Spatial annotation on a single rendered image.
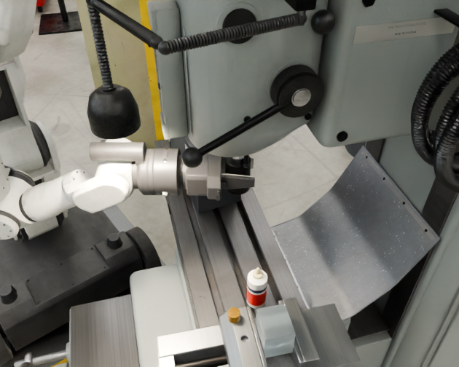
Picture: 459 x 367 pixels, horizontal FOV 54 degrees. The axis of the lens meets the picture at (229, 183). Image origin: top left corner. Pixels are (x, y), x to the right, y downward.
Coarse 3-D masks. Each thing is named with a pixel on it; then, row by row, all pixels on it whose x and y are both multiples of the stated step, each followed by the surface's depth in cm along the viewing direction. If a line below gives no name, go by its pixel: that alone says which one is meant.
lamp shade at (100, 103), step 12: (96, 96) 62; (108, 96) 61; (120, 96) 62; (132, 96) 64; (96, 108) 61; (108, 108) 61; (120, 108) 62; (132, 108) 63; (96, 120) 62; (108, 120) 62; (120, 120) 62; (132, 120) 63; (96, 132) 64; (108, 132) 63; (120, 132) 63; (132, 132) 64
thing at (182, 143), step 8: (184, 136) 110; (176, 144) 119; (184, 144) 110; (192, 144) 107; (224, 192) 115; (192, 200) 118; (200, 200) 113; (208, 200) 114; (224, 200) 117; (232, 200) 118; (200, 208) 115; (208, 208) 116
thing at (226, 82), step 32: (192, 0) 56; (224, 0) 54; (256, 0) 55; (320, 0) 57; (192, 32) 58; (288, 32) 59; (192, 64) 62; (224, 64) 59; (256, 64) 60; (288, 64) 61; (192, 96) 65; (224, 96) 63; (256, 96) 64; (192, 128) 70; (224, 128) 66; (256, 128) 67; (288, 128) 69
